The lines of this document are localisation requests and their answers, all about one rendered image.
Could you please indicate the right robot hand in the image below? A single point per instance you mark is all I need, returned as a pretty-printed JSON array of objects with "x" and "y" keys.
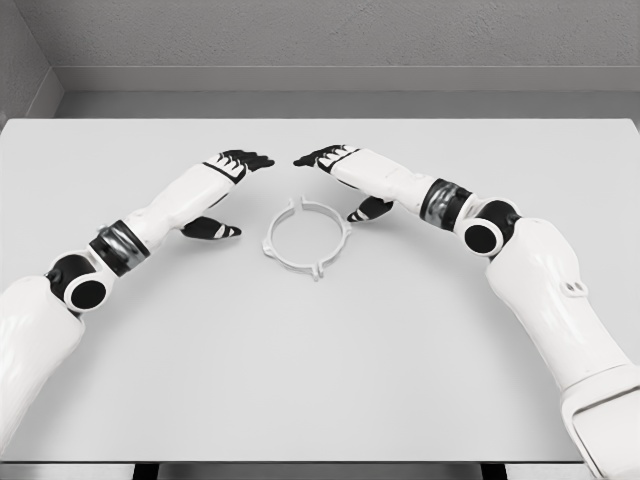
[{"x": 360, "y": 172}]

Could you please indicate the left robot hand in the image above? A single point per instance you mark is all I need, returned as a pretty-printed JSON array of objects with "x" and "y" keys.
[{"x": 200, "y": 187}]

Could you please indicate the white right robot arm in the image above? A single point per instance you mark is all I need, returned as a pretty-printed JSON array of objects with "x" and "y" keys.
[{"x": 545, "y": 295}]

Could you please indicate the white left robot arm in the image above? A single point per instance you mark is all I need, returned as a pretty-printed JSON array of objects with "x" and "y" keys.
[{"x": 35, "y": 320}]

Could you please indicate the white round pipe clamp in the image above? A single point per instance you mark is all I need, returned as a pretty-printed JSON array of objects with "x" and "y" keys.
[{"x": 272, "y": 231}]

